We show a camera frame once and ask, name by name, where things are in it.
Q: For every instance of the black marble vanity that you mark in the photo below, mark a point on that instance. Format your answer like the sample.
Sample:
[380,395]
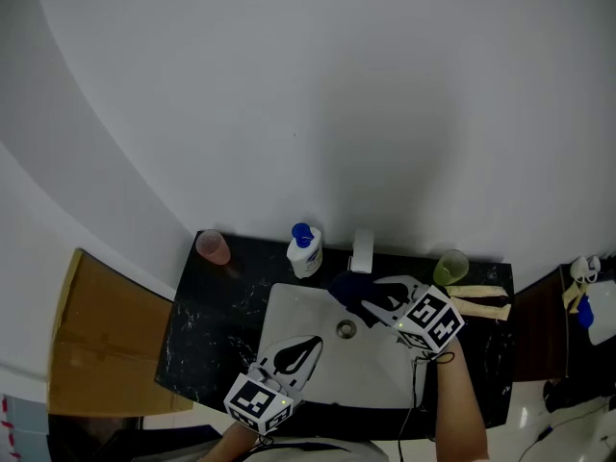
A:
[202,320]

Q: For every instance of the pink plastic cup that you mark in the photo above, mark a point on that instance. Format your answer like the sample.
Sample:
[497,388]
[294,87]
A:
[214,248]

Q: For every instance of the dark blue cloth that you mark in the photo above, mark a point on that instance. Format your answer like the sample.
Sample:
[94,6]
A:
[349,291]

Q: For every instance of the white pump bottle blue cap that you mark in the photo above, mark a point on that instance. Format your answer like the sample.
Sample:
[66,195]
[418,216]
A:
[304,258]

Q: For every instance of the white mug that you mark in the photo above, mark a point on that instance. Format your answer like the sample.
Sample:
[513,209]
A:
[580,268]
[595,266]

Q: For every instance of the pale board with red tape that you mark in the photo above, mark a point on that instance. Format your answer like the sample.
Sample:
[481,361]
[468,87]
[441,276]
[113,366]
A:
[21,431]

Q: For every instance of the brown cardboard box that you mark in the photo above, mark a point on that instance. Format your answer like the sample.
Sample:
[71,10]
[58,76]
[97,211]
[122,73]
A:
[106,340]

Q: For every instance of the green plastic cup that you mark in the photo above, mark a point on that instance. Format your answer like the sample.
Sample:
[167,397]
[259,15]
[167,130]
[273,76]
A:
[450,267]

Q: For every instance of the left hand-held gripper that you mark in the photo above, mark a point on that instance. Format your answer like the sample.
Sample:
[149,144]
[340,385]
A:
[255,402]

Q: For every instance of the metal sink drain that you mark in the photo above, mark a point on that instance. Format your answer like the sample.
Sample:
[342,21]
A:
[346,329]

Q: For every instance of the dark wooden vanity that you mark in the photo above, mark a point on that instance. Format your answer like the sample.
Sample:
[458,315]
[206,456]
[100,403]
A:
[536,335]

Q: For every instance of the person's white shirt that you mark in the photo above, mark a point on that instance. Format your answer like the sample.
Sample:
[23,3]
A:
[317,453]

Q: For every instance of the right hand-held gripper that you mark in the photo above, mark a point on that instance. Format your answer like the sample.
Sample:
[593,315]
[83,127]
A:
[430,320]

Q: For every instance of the person's left forearm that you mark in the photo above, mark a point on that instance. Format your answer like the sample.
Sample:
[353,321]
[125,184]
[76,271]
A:
[228,445]

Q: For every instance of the cream squeeze tube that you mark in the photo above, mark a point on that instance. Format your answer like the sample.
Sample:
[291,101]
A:
[481,310]
[474,291]

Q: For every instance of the chrome faucet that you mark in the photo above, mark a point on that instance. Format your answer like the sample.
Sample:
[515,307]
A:
[362,248]

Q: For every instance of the small white sink basin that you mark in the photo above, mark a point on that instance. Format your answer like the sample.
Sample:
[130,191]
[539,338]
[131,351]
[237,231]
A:
[604,315]

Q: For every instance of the black bag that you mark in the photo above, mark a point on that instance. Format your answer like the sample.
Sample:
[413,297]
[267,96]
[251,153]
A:
[577,395]

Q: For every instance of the person's right forearm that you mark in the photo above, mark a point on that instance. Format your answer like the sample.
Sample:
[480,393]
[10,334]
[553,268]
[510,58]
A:
[459,402]

